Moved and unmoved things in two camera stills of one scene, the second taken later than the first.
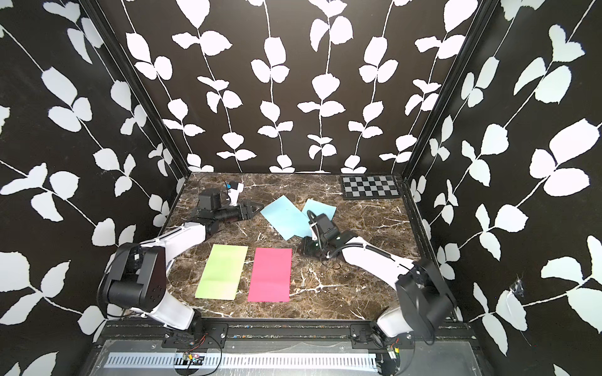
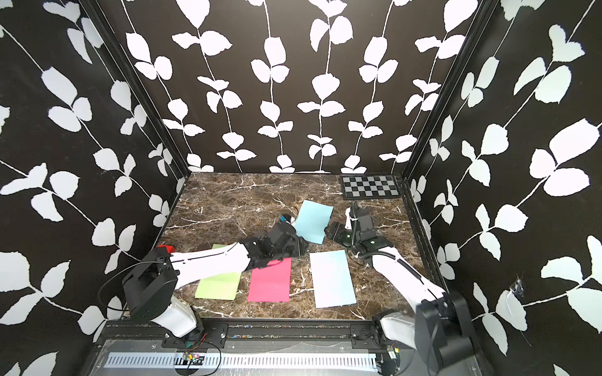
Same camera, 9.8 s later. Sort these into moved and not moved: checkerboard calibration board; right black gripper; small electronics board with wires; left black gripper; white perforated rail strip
Moved: right black gripper; left black gripper
Not moved: white perforated rail strip; small electronics board with wires; checkerboard calibration board
